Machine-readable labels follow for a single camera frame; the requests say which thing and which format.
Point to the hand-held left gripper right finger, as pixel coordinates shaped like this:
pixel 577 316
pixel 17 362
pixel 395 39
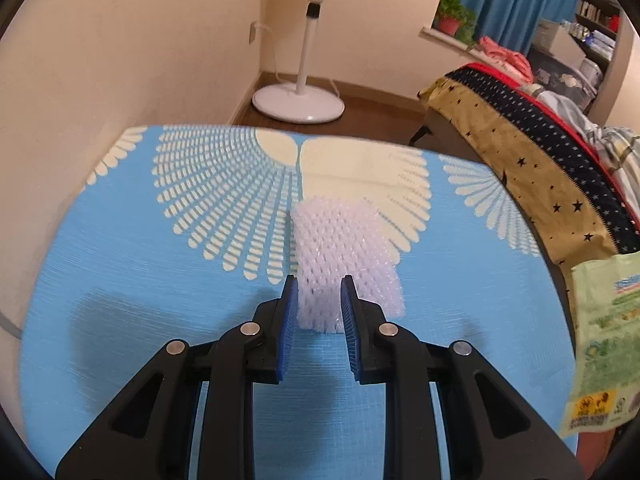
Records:
pixel 350 330

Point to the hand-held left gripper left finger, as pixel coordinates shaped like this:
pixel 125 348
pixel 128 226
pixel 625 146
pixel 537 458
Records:
pixel 287 330

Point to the white foam fruit net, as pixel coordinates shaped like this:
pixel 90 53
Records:
pixel 345 240

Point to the green and white snack packet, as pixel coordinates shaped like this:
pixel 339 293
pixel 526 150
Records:
pixel 605 350

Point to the blue patterned table mat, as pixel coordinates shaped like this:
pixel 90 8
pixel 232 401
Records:
pixel 150 300

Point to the white standing fan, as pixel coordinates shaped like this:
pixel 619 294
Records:
pixel 297 102

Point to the star-patterned blanket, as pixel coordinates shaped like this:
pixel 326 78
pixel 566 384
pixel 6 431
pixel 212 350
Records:
pixel 525 160

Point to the white window sill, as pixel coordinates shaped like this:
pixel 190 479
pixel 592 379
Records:
pixel 442 36

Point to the pink cloth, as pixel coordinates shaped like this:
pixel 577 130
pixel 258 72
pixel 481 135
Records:
pixel 505 55

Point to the striped grey quilt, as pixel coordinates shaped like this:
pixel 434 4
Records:
pixel 615 150

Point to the potted green plant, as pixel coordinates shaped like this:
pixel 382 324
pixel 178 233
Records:
pixel 450 22

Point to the white box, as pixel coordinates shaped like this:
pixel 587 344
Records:
pixel 555 35

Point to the white wall outlet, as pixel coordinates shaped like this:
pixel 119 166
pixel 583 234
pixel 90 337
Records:
pixel 253 33

